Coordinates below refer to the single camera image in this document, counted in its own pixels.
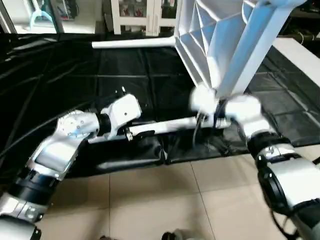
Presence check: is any white plastic table leg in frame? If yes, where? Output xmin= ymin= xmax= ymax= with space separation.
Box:
xmin=91 ymin=37 xmax=177 ymax=50
xmin=125 ymin=116 xmax=232 ymax=141

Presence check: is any white glass door cabinet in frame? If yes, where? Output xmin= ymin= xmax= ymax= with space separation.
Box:
xmin=111 ymin=0 xmax=178 ymax=37

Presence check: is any teal and white mop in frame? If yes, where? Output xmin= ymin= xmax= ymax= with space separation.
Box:
xmin=30 ymin=0 xmax=55 ymax=30

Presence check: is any white plastic table top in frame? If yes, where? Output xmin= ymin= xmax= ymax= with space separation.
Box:
xmin=175 ymin=0 xmax=312 ymax=101

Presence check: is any white flat board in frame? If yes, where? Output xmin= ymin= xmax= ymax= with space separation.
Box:
xmin=272 ymin=37 xmax=320 ymax=76

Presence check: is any black work mat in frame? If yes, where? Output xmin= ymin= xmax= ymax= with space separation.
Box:
xmin=0 ymin=32 xmax=320 ymax=176

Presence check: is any black slanted pole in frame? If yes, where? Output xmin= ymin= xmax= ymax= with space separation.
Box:
xmin=50 ymin=0 xmax=66 ymax=34

